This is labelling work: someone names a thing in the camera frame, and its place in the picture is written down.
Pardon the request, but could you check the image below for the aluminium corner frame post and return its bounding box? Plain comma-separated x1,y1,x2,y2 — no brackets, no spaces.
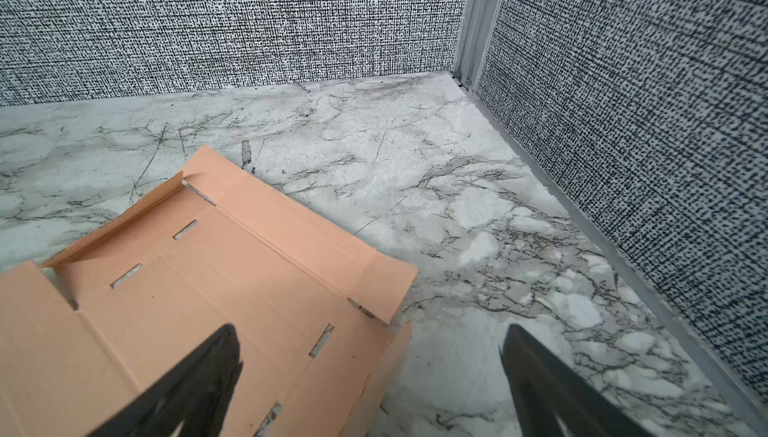
452,0,501,92

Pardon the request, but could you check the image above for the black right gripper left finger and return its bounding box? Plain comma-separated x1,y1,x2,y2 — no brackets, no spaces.
90,324,243,436

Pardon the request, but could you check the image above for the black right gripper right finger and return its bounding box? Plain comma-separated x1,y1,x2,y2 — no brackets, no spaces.
500,324,649,436

